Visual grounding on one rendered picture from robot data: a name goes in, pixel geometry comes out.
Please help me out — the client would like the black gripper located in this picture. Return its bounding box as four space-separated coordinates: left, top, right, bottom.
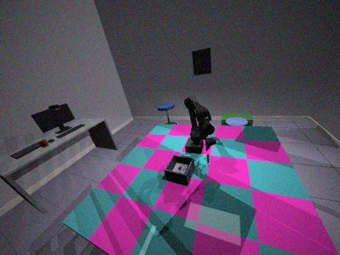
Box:
190 129 216 152

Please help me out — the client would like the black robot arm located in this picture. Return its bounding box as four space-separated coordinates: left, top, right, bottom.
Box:
184 96 215 144

